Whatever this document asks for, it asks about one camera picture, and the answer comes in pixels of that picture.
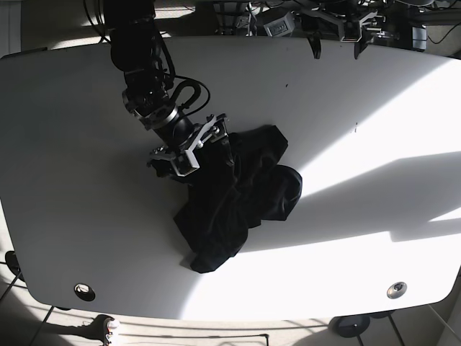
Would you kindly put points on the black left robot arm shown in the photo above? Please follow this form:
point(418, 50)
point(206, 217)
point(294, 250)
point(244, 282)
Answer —
point(394, 24)

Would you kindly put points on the grey multi-socket box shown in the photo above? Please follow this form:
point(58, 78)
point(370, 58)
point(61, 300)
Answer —
point(280, 26)

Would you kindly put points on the black T-shirt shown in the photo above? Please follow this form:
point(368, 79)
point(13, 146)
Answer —
point(226, 200)

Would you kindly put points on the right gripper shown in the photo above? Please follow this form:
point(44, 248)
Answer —
point(177, 158)

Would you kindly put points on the right silver table grommet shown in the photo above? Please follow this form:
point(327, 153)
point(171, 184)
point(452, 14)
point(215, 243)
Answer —
point(397, 290)

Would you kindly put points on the white sneaker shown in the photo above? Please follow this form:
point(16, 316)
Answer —
point(110, 332)

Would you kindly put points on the silver table grommet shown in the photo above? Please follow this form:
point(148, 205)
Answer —
point(397, 290)
point(84, 292)

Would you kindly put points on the black round stand base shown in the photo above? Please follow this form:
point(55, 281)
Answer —
point(351, 326)

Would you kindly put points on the left black table leg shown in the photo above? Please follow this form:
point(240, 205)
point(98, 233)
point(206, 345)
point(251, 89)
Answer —
point(42, 323)

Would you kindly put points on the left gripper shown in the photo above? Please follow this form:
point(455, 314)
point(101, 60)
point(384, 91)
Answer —
point(349, 30)

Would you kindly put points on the left silver table grommet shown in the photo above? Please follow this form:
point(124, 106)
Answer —
point(84, 292)

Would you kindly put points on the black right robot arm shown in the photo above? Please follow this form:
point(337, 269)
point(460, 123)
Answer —
point(152, 97)

